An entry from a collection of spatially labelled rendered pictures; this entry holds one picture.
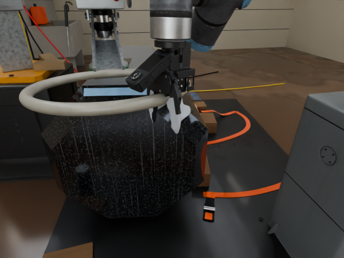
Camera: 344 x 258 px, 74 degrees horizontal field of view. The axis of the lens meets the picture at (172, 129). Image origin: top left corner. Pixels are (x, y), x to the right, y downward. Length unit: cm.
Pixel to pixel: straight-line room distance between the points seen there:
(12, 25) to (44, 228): 130
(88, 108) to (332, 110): 89
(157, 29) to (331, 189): 93
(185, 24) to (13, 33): 154
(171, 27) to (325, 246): 110
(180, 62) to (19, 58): 152
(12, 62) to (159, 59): 153
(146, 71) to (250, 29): 683
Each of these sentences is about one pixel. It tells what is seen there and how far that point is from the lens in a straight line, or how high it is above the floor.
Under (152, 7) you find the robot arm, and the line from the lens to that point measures 52.
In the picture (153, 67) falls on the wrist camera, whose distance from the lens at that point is 50.
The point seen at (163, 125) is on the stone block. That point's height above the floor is 69.
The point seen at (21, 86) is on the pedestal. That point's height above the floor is 73.
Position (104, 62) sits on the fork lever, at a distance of 108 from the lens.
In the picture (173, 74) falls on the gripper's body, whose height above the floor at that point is 106.
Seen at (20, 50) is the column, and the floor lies 91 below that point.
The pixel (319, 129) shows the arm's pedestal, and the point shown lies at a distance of 114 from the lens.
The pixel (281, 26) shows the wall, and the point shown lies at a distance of 779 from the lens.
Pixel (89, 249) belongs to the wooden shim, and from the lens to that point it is 148.
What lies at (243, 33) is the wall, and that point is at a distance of 719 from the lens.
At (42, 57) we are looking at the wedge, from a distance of 214.
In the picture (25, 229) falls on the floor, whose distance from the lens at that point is 176.
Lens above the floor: 121
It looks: 29 degrees down
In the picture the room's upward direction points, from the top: straight up
